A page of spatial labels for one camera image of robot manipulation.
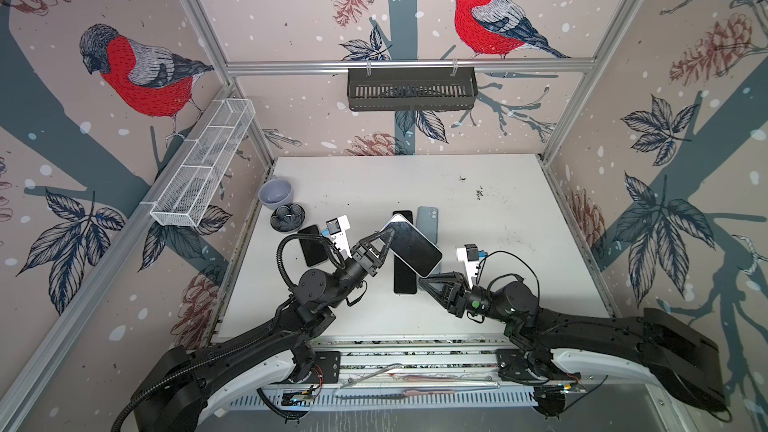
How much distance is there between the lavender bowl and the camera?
1.03 meters

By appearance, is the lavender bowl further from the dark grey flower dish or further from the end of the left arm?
the end of the left arm

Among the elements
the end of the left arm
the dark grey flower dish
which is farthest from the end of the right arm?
the dark grey flower dish

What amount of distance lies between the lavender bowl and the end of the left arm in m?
A: 0.49

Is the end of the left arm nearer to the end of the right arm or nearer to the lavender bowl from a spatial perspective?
the end of the right arm

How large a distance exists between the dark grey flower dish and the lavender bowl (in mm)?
15

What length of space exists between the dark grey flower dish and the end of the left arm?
1.47 feet

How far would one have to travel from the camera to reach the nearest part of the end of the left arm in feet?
1.94

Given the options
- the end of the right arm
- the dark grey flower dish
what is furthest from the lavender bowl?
the end of the right arm

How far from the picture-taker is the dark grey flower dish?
3.33 feet

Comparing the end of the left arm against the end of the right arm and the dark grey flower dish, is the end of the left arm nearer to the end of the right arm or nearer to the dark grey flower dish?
the end of the right arm
